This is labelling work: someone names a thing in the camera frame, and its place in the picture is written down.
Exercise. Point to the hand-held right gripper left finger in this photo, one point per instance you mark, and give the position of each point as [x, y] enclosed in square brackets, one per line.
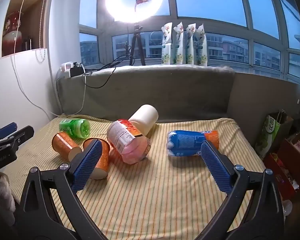
[86, 165]

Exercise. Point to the cream white cup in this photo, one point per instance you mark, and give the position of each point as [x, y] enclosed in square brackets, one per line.
[145, 117]

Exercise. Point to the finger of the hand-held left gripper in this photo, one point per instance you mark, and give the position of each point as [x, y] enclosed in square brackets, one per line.
[20, 136]
[6, 130]

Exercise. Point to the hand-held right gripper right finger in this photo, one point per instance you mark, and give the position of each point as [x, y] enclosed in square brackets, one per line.
[215, 167]

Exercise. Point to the green plastic bottle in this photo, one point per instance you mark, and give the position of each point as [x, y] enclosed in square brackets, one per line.
[73, 127]

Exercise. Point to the green paper bag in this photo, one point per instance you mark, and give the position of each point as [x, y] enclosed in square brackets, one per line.
[270, 135]

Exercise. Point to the red vase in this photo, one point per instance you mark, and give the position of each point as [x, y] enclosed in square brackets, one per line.
[12, 35]

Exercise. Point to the orange paper cup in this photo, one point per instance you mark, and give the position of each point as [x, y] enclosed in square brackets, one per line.
[213, 136]
[103, 160]
[63, 143]

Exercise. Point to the pink labelled cup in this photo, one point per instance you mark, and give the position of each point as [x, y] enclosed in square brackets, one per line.
[130, 143]

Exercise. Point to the grey sofa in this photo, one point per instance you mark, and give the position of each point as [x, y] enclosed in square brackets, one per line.
[165, 92]

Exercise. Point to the brown cardboard box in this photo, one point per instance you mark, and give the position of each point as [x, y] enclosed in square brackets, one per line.
[292, 165]

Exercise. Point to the wooden shelf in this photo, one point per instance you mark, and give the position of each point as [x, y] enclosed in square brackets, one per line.
[37, 17]

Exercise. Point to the black charger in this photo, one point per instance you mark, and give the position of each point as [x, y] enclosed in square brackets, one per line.
[77, 70]

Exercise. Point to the white power strip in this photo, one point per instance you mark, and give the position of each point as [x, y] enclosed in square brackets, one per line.
[66, 70]

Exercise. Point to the yellow striped blanket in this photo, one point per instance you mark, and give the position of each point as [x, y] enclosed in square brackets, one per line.
[152, 195]

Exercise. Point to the white green refill pouch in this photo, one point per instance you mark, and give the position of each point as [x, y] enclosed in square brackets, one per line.
[178, 45]
[167, 45]
[190, 45]
[201, 47]

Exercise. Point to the red phone holder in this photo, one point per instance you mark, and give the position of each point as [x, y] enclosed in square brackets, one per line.
[142, 0]

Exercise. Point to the white cabinet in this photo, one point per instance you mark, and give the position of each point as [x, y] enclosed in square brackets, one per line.
[20, 85]

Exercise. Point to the black tripod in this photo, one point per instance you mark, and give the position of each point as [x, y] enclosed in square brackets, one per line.
[137, 42]

